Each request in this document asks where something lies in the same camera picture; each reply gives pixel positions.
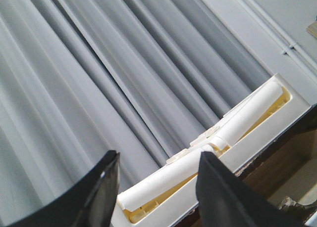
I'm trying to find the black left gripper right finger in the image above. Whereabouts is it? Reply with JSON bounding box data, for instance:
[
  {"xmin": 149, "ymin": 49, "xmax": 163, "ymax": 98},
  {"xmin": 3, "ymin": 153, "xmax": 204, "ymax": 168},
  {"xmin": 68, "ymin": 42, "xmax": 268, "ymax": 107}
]
[{"xmin": 196, "ymin": 151, "xmax": 304, "ymax": 227}]

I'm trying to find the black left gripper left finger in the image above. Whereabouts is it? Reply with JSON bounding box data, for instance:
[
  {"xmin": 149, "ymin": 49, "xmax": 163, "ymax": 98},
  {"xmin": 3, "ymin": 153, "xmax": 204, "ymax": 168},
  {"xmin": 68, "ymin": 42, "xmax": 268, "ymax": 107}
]
[{"xmin": 12, "ymin": 150, "xmax": 119, "ymax": 227}]

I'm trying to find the dark wooden drawer cabinet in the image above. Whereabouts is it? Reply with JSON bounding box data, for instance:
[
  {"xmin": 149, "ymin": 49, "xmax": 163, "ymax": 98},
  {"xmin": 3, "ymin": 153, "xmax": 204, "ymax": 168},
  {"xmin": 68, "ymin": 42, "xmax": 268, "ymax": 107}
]
[{"xmin": 178, "ymin": 108, "xmax": 317, "ymax": 227}]

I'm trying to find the white pleated curtain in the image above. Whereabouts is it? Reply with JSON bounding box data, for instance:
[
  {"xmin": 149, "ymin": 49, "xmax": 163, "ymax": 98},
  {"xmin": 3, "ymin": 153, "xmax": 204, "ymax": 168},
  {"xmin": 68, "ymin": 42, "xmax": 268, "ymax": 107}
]
[{"xmin": 0, "ymin": 0, "xmax": 269, "ymax": 226}]

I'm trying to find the white wall conduit pipe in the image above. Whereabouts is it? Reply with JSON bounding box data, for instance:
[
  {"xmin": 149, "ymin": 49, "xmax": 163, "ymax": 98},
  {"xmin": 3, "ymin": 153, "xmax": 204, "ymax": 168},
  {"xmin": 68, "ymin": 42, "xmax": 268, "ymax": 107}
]
[{"xmin": 193, "ymin": 0, "xmax": 317, "ymax": 76}]

